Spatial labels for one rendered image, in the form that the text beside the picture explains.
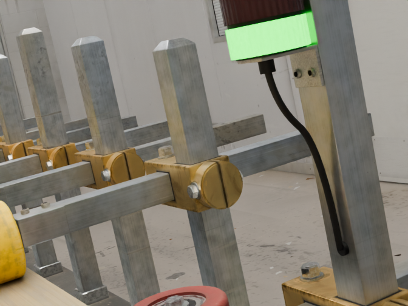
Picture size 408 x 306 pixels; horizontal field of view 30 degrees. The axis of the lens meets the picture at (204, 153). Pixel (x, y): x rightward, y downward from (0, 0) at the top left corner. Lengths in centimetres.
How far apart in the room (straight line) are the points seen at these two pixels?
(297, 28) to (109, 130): 52
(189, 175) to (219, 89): 535
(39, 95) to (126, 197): 47
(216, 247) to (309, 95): 28
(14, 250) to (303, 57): 34
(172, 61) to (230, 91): 520
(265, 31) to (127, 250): 57
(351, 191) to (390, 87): 393
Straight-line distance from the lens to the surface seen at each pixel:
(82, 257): 130
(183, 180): 80
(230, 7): 55
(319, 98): 58
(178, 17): 650
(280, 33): 54
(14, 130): 150
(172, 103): 80
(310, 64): 58
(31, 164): 130
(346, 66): 59
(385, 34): 446
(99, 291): 131
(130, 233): 105
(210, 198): 78
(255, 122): 118
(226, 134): 115
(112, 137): 103
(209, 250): 82
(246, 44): 54
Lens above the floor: 110
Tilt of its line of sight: 9 degrees down
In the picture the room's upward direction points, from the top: 12 degrees counter-clockwise
